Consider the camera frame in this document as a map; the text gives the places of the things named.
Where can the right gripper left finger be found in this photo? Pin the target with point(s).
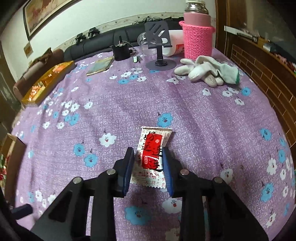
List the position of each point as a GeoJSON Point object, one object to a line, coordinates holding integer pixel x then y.
{"type": "Point", "coordinates": [124, 169]}

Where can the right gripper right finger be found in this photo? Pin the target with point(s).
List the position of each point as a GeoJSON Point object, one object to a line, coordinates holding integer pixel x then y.
{"type": "Point", "coordinates": [175, 183]}

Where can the white red snack packet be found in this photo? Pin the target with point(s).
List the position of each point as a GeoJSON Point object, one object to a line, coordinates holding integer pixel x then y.
{"type": "Point", "coordinates": [148, 166]}

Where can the purple floral tablecloth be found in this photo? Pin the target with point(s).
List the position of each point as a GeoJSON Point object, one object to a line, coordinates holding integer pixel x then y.
{"type": "Point", "coordinates": [87, 123]}

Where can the shallow cardboard box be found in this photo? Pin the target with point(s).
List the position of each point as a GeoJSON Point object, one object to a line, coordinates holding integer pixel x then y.
{"type": "Point", "coordinates": [12, 151]}

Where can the white cotton gloves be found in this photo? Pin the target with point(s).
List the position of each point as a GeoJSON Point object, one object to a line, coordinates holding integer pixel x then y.
{"type": "Point", "coordinates": [209, 70]}

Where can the small green booklet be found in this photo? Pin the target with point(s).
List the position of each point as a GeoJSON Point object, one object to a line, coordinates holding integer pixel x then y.
{"type": "Point", "coordinates": [100, 66]}

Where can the yellow snack tray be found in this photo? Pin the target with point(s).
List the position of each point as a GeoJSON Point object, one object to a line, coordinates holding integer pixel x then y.
{"type": "Point", "coordinates": [46, 83]}

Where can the black square container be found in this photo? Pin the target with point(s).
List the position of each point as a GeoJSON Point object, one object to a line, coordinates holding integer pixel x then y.
{"type": "Point", "coordinates": [122, 50]}

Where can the brown armchair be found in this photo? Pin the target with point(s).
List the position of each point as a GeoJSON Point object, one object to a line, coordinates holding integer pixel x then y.
{"type": "Point", "coordinates": [36, 69]}

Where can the black leather sofa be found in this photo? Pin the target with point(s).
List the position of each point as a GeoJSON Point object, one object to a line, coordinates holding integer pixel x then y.
{"type": "Point", "coordinates": [103, 42]}

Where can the black phone stand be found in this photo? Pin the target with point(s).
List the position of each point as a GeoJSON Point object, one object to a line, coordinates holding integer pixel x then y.
{"type": "Point", "coordinates": [158, 38]}

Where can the pink knit covered bottle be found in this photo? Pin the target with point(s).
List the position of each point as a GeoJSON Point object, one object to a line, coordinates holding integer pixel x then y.
{"type": "Point", "coordinates": [197, 30]}

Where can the framed wall painting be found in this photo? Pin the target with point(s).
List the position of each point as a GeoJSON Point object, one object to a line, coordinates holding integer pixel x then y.
{"type": "Point", "coordinates": [37, 13]}

